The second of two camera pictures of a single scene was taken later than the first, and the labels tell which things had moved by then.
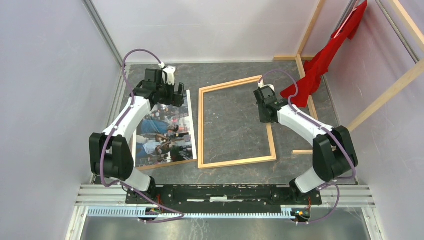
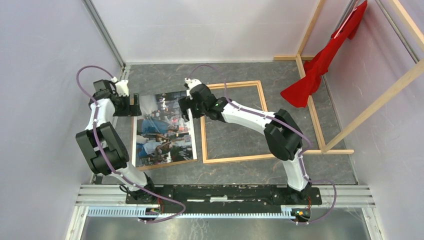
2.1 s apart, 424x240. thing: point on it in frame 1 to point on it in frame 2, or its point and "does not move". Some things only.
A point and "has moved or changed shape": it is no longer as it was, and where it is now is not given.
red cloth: (317, 66) does not move
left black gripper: (175, 100) to (131, 110)
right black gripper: (262, 119) to (183, 104)
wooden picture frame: (201, 92) has moved or changed shape
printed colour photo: (166, 135) does not move
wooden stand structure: (299, 58) does not move
